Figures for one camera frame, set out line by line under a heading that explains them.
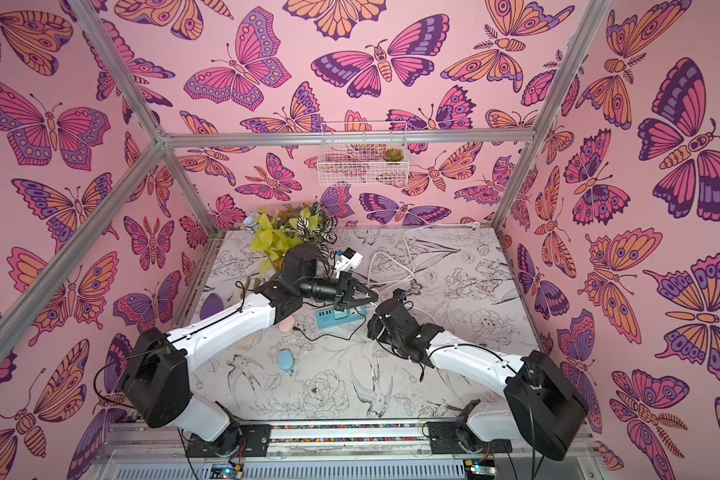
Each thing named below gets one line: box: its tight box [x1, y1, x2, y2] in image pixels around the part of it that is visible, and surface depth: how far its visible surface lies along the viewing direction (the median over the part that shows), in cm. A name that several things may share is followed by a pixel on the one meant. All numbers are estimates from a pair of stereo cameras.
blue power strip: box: [316, 305, 367, 329], surface depth 94 cm
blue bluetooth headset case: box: [278, 348, 295, 371], surface depth 88 cm
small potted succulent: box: [383, 148, 404, 162], surface depth 94 cm
